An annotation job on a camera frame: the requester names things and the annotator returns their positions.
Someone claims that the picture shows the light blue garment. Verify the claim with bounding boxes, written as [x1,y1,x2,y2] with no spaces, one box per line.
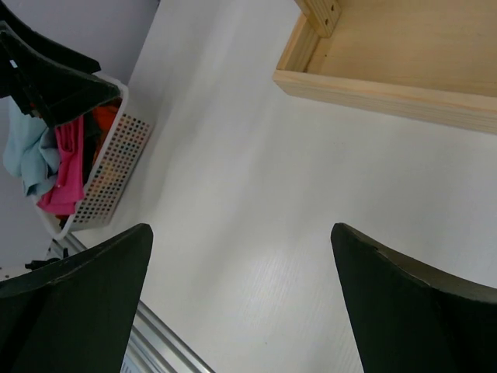
[3,99,61,197]

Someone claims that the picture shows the orange garment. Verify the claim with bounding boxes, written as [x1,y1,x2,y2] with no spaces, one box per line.
[92,105,119,134]

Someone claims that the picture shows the pink garment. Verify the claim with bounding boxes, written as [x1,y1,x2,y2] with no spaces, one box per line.
[36,117,85,215]

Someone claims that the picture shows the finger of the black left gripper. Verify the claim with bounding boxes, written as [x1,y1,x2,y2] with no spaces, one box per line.
[1,2,101,74]
[1,21,120,127]

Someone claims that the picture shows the wooden clothes rack frame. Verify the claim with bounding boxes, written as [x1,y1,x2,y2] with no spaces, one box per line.
[273,1,496,134]

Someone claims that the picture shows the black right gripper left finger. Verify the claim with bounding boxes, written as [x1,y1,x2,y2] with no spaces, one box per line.
[1,224,154,372]

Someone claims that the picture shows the white perforated laundry basket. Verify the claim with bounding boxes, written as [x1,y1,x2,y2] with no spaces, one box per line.
[36,72,154,240]

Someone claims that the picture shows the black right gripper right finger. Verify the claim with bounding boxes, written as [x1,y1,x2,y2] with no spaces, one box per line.
[330,223,496,372]

